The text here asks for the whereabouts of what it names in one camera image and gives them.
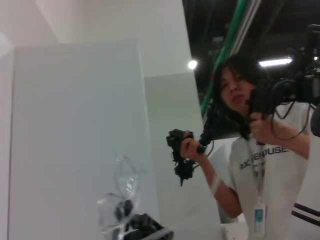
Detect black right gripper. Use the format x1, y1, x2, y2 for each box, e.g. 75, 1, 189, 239
113, 199, 164, 240

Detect clear white plastic glasses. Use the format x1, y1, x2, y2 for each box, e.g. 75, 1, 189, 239
96, 153, 149, 236

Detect black teleoperation handle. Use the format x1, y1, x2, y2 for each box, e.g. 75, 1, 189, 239
166, 128, 216, 187

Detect black camera rig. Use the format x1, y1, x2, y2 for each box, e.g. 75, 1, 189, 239
246, 23, 320, 139

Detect person's left forearm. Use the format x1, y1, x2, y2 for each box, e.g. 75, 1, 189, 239
267, 116, 312, 161

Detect person's right forearm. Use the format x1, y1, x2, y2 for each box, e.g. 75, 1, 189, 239
193, 156, 245, 219

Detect person's right hand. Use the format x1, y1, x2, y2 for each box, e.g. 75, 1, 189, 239
178, 136, 210, 161

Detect person's left hand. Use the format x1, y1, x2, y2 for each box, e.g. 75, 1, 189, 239
249, 113, 277, 146

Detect person in white T-shirt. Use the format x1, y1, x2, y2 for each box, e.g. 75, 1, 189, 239
209, 53, 320, 240

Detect green ceiling pipe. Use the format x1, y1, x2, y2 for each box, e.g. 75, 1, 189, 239
199, 0, 252, 115

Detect strip ceiling lamp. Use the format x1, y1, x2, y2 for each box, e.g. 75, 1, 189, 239
258, 57, 294, 68

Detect grey ceiling pipe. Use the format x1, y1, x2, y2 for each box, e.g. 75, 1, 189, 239
231, 0, 262, 55

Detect white frame with screw holes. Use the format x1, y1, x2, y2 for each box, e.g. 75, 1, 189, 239
219, 221, 255, 240

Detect ID badge on lanyard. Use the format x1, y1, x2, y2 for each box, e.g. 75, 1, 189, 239
246, 136, 268, 238

